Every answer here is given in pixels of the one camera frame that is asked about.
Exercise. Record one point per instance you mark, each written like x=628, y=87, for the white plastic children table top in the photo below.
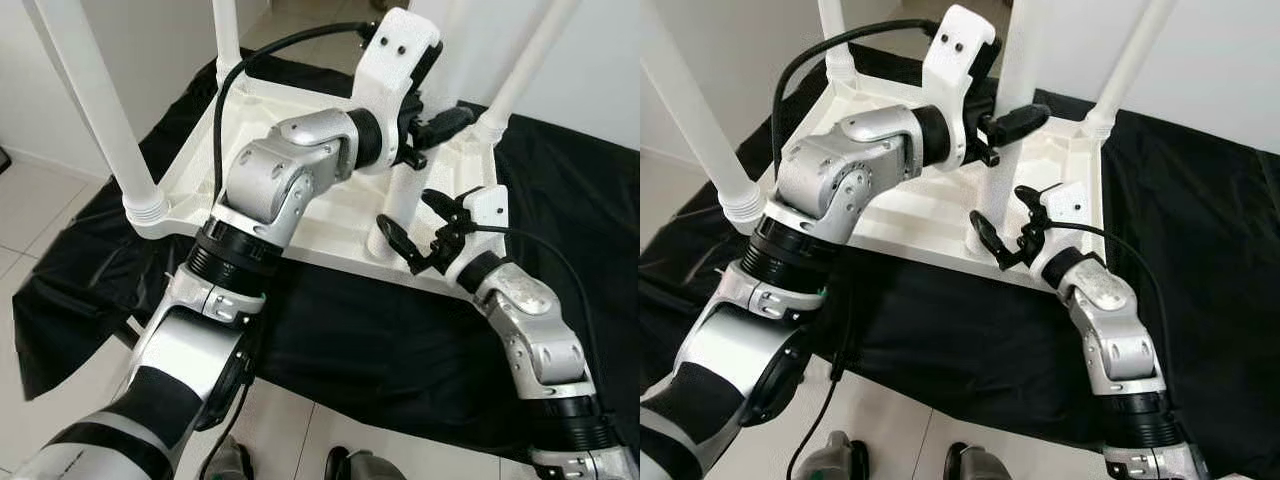
x=330, y=225
x=920, y=225

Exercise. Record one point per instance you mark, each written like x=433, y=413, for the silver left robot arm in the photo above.
x=270, y=175
x=850, y=170

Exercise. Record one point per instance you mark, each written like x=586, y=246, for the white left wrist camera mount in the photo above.
x=395, y=70
x=955, y=65

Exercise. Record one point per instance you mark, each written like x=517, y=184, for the grey right robot foot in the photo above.
x=980, y=464
x=365, y=466

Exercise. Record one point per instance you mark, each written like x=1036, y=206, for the grey robot foot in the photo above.
x=835, y=458
x=365, y=466
x=232, y=462
x=980, y=464

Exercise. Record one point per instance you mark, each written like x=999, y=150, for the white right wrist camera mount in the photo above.
x=487, y=208
x=1068, y=205

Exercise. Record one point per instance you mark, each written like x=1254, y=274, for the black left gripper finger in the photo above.
x=445, y=125
x=1018, y=122

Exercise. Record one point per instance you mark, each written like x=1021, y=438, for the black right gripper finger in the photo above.
x=1032, y=199
x=988, y=240
x=440, y=202
x=398, y=242

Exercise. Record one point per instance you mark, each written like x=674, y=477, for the grey left robot foot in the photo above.
x=835, y=458
x=232, y=462

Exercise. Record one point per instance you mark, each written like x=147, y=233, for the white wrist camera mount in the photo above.
x=955, y=65
x=395, y=70
x=1068, y=205
x=487, y=208

